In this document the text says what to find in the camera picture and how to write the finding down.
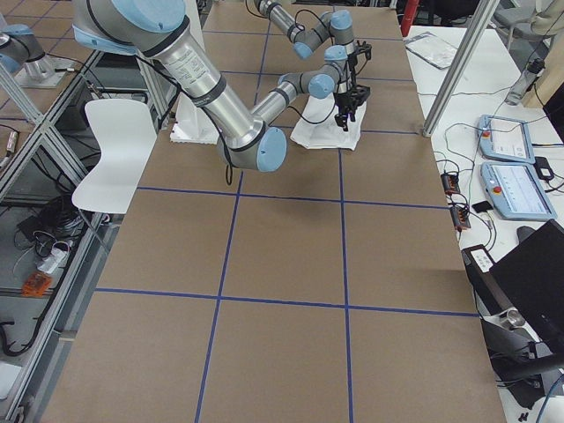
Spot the red fire extinguisher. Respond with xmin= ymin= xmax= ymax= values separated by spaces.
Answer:
xmin=400 ymin=0 xmax=419 ymax=37

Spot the aluminium frame post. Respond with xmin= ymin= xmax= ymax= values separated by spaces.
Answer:
xmin=422 ymin=0 xmax=500 ymax=137

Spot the lower blue teach pendant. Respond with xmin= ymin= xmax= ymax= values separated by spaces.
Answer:
xmin=480 ymin=161 xmax=557 ymax=221

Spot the white chair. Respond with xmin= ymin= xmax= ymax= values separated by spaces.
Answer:
xmin=72 ymin=99 xmax=157 ymax=214

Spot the clear water bottle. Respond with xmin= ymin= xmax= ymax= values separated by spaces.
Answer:
xmin=505 ymin=58 xmax=545 ymax=106

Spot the blue teach pendant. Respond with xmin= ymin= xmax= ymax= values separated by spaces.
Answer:
xmin=480 ymin=161 xmax=557 ymax=221
xmin=477 ymin=115 xmax=535 ymax=164

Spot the plastic bag on table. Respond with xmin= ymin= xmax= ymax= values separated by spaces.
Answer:
xmin=405 ymin=32 xmax=457 ymax=70

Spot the upper blue teach pendant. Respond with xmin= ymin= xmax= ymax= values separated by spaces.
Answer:
xmin=477 ymin=115 xmax=535 ymax=164

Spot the orange relay box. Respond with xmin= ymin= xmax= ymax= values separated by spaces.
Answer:
xmin=441 ymin=173 xmax=460 ymax=195

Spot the white long-sleeve printed shirt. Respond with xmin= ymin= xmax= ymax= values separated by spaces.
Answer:
xmin=290 ymin=96 xmax=367 ymax=150

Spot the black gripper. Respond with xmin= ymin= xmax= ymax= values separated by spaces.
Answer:
xmin=334 ymin=81 xmax=358 ymax=131
xmin=345 ymin=41 xmax=361 ymax=84

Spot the black laptop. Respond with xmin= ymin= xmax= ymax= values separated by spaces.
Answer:
xmin=467 ymin=219 xmax=563 ymax=352

